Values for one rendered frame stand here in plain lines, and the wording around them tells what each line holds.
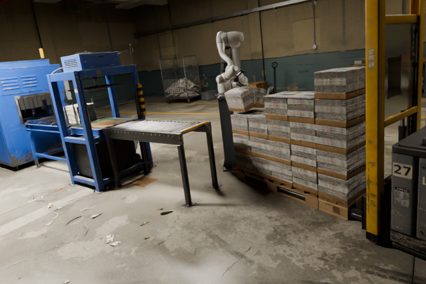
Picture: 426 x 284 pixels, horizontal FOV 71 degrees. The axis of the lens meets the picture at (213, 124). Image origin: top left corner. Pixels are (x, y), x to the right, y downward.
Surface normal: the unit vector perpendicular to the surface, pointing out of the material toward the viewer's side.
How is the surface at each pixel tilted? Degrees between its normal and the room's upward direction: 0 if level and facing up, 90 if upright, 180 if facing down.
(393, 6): 90
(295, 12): 90
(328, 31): 90
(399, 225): 90
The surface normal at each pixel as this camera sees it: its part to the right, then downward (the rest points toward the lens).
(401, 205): -0.79, 0.22
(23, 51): 0.80, 0.04
